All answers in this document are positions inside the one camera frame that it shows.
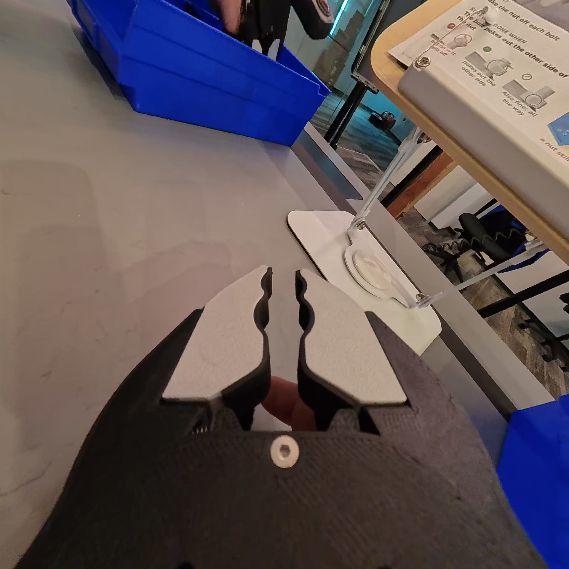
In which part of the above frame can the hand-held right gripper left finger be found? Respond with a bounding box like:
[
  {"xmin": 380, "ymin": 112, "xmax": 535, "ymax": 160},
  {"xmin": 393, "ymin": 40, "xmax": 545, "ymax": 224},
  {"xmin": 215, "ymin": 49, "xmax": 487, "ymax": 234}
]
[{"xmin": 162, "ymin": 265, "xmax": 273, "ymax": 431}]

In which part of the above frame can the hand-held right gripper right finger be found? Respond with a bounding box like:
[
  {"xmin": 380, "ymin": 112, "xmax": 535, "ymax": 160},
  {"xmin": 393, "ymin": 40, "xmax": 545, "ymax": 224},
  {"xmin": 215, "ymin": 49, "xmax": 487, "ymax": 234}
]
[{"xmin": 295, "ymin": 268, "xmax": 408, "ymax": 431}]

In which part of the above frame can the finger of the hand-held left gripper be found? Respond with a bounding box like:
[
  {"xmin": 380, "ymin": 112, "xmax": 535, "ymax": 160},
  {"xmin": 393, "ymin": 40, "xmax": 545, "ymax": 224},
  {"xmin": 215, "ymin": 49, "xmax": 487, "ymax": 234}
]
[{"xmin": 252, "ymin": 36, "xmax": 284, "ymax": 60}]

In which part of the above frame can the blue plastic bin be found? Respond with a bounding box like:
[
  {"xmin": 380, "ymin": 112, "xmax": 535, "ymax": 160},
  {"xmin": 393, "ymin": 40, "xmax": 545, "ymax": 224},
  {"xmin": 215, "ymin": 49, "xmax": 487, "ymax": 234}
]
[
  {"xmin": 67, "ymin": 0, "xmax": 332, "ymax": 146},
  {"xmin": 497, "ymin": 396, "xmax": 569, "ymax": 569}
]

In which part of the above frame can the person's left hand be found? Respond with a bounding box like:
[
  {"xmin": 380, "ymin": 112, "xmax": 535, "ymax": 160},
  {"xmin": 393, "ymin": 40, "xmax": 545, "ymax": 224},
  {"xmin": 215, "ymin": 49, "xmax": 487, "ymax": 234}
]
[{"xmin": 220, "ymin": 0, "xmax": 244, "ymax": 35}]

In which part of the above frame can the person's right hand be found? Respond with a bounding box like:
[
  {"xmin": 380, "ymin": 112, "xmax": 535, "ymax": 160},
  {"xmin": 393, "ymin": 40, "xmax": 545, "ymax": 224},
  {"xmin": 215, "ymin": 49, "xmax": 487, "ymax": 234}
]
[{"xmin": 261, "ymin": 375, "xmax": 317, "ymax": 432}]

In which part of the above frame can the black tilted stand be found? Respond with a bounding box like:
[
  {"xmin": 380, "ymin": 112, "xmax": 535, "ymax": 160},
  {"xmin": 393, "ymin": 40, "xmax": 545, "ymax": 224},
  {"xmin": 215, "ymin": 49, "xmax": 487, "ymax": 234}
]
[{"xmin": 328, "ymin": 0, "xmax": 393, "ymax": 149}]

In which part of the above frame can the black office chair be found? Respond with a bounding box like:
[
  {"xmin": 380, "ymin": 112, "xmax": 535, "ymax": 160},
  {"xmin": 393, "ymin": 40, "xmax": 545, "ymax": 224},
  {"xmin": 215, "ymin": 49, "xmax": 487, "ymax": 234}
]
[{"xmin": 422, "ymin": 212, "xmax": 525, "ymax": 285}]

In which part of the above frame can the printed instruction sheet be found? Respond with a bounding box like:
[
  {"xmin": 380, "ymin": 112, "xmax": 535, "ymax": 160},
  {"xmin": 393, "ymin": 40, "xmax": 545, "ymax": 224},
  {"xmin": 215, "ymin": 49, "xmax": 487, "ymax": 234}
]
[{"xmin": 388, "ymin": 0, "xmax": 569, "ymax": 161}]

